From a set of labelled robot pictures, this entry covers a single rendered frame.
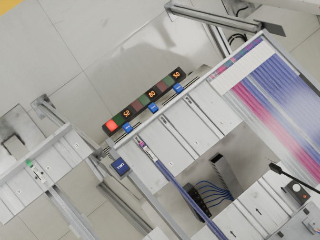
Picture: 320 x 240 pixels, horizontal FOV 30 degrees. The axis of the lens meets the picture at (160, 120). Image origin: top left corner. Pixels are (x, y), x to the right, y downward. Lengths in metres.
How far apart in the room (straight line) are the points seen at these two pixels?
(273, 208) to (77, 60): 1.12
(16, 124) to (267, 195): 1.14
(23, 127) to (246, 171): 0.95
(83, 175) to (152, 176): 0.88
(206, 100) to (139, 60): 0.77
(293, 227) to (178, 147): 0.44
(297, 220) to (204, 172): 0.52
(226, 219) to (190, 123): 0.34
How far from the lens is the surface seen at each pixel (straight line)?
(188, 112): 2.00
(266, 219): 1.95
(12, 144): 2.53
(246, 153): 2.37
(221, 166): 2.26
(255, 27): 2.23
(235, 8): 2.94
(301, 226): 1.90
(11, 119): 2.57
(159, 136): 1.97
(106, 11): 2.62
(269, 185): 1.97
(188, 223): 2.34
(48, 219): 2.80
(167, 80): 2.05
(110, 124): 1.99
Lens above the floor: 2.40
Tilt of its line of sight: 57 degrees down
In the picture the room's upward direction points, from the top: 121 degrees clockwise
